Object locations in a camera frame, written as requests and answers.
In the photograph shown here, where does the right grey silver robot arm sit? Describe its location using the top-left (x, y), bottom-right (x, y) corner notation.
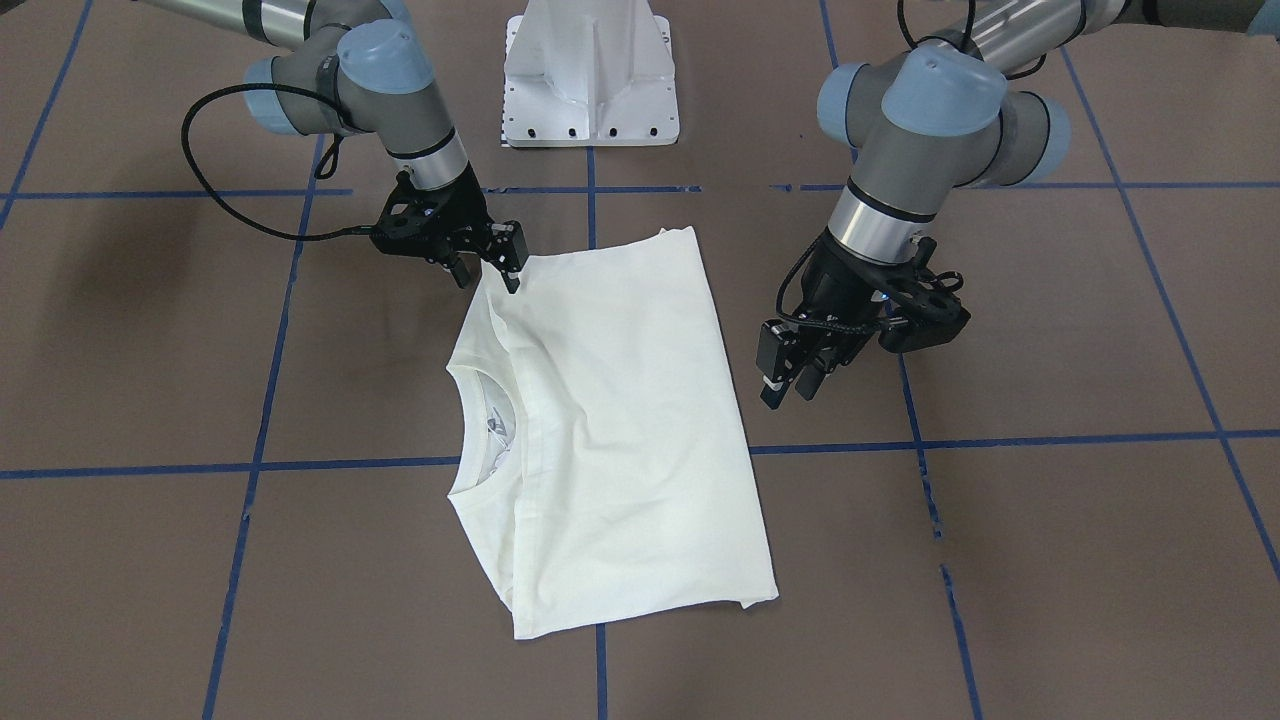
top-left (160, 1), bottom-right (529, 292)

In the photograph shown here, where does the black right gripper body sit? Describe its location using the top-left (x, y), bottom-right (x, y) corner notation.
top-left (371, 167), bottom-right (529, 272)

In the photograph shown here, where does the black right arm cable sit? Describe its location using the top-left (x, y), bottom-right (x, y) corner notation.
top-left (180, 82), bottom-right (381, 243)

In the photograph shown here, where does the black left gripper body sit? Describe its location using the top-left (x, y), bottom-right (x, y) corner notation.
top-left (756, 231), bottom-right (972, 386)

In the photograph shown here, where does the cream long-sleeve printed shirt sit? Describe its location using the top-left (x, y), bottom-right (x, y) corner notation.
top-left (447, 227), bottom-right (780, 641)

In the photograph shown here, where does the left grey silver robot arm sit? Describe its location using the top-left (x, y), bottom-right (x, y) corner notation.
top-left (756, 1), bottom-right (1277, 409)

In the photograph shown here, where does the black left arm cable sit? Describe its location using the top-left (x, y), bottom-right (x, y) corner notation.
top-left (774, 0), bottom-right (1051, 322)

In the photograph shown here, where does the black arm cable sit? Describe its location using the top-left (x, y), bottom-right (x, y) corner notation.
top-left (774, 0), bottom-right (1051, 322)
top-left (180, 82), bottom-right (381, 243)

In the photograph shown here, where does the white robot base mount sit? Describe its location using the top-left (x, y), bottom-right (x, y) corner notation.
top-left (500, 1), bottom-right (681, 149)

